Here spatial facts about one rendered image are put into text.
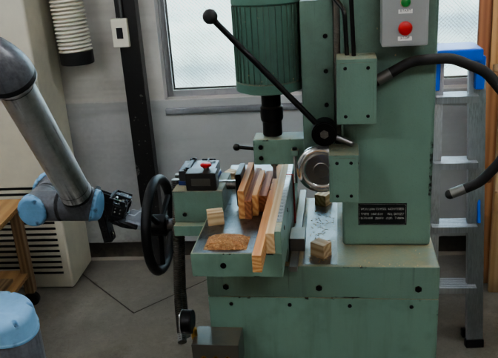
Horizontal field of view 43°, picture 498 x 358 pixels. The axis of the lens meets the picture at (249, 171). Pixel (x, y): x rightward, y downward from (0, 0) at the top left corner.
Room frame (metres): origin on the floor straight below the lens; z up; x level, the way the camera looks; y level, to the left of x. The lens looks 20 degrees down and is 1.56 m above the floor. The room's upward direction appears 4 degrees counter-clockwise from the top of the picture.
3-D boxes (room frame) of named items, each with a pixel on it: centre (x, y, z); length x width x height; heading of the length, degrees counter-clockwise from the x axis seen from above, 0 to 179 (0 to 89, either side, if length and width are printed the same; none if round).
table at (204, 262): (1.57, 0.04, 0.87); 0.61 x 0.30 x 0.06; 171
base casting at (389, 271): (1.58, -0.19, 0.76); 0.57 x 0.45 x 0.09; 81
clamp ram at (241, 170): (1.57, 0.05, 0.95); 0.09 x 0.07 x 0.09; 171
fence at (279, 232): (1.55, -0.10, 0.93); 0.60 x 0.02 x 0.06; 171
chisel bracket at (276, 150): (1.60, -0.09, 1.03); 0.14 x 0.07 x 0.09; 81
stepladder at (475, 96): (2.21, -0.77, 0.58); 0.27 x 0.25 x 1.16; 173
